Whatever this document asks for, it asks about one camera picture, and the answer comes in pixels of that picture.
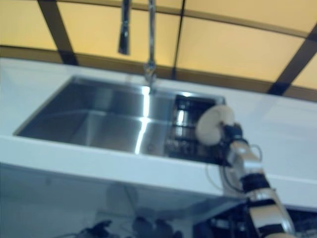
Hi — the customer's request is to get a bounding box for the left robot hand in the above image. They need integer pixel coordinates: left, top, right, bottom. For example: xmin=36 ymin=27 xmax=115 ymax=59
xmin=83 ymin=220 xmax=112 ymax=237

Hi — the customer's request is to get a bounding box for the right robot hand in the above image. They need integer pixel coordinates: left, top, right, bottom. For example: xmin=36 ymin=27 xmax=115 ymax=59
xmin=219 ymin=122 xmax=245 ymax=142

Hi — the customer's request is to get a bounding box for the cream round plate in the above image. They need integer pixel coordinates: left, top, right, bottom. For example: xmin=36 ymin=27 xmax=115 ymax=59
xmin=196 ymin=105 xmax=236 ymax=147

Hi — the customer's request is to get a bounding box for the built-in dishwasher with door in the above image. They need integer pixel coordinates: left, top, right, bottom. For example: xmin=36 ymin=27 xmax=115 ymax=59
xmin=194 ymin=197 xmax=317 ymax=238

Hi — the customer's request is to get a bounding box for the black sink dish rack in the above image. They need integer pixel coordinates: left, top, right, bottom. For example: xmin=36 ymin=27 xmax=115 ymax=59
xmin=166 ymin=95 xmax=224 ymax=160

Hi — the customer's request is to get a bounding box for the white glossy cabinet door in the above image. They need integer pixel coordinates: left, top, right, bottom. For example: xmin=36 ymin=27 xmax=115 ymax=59
xmin=0 ymin=162 xmax=134 ymax=238
xmin=123 ymin=184 xmax=245 ymax=224

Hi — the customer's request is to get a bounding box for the stainless steel kitchen sink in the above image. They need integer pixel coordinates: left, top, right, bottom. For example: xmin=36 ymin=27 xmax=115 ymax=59
xmin=13 ymin=75 xmax=229 ymax=166

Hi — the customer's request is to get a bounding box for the chrome pull-down kitchen faucet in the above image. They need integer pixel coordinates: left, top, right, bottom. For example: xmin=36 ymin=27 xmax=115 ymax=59
xmin=117 ymin=0 xmax=159 ymax=94

